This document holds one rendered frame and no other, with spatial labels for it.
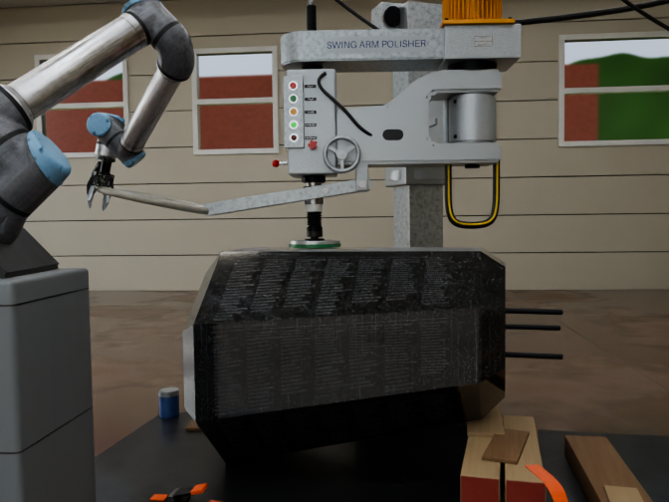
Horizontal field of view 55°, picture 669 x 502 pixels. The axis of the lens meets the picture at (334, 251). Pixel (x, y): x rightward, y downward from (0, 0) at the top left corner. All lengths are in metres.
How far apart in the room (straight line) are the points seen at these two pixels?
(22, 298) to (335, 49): 1.53
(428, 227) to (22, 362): 2.09
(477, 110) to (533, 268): 6.33
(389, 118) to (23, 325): 1.56
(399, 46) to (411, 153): 0.42
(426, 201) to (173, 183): 6.36
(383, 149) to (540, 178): 6.39
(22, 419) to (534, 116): 7.90
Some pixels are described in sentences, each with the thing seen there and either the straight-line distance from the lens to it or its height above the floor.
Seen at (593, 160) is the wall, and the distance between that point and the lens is 9.07.
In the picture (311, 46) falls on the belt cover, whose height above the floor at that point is 1.67.
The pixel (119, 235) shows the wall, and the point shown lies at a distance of 9.47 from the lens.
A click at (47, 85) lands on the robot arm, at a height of 1.37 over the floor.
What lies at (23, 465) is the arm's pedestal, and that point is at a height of 0.39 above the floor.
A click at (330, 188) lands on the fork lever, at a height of 1.11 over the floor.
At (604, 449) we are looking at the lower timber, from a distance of 2.73.
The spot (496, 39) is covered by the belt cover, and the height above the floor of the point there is 1.68.
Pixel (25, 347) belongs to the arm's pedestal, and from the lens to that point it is 1.79.
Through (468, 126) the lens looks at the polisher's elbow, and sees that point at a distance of 2.66.
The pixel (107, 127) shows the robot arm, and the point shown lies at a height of 1.34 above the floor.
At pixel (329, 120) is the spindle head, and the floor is 1.38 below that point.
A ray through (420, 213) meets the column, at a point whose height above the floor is 1.01.
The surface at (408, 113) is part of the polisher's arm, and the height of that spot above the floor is 1.41.
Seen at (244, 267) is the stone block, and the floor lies 0.81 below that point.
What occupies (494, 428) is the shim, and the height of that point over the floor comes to 0.23.
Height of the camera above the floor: 0.99
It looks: 3 degrees down
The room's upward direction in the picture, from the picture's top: 1 degrees counter-clockwise
